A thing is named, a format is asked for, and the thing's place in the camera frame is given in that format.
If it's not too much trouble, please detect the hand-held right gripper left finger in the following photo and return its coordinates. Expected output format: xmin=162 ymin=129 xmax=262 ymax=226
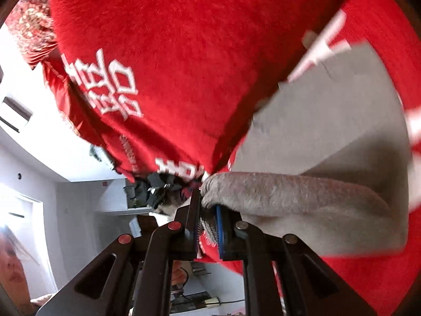
xmin=39 ymin=187 xmax=203 ymax=316

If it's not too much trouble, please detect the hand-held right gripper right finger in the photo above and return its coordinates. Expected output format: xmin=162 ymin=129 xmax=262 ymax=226
xmin=214 ymin=204 xmax=377 ymax=316

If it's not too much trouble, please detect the grey knit sweater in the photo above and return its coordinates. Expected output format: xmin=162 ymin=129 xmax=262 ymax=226
xmin=200 ymin=41 xmax=412 ymax=258

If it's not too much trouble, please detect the dark plaid cloth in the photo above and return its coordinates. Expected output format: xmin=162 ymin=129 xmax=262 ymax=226
xmin=179 ymin=178 xmax=202 ymax=202

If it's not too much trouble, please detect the black cloth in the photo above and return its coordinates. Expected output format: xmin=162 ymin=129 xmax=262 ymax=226
xmin=133 ymin=171 xmax=181 ymax=210

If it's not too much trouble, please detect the white door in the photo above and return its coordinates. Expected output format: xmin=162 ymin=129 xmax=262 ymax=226
xmin=0 ymin=194 xmax=58 ymax=298

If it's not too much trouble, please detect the folded red printed blanket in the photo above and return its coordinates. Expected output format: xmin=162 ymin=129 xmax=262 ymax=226
xmin=49 ymin=0 xmax=362 ymax=185

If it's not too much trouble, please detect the person's head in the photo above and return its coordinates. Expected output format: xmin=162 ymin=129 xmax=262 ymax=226
xmin=0 ymin=225 xmax=32 ymax=303

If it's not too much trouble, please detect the red gold patterned bedding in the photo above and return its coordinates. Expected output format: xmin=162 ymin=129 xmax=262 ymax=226
xmin=5 ymin=0 xmax=112 ymax=172

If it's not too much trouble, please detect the red printed bed blanket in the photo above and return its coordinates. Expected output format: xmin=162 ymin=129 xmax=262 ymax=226
xmin=194 ymin=0 xmax=421 ymax=316

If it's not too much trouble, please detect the white wall air conditioner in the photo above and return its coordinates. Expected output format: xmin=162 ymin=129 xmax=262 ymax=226
xmin=0 ymin=95 xmax=34 ymax=133

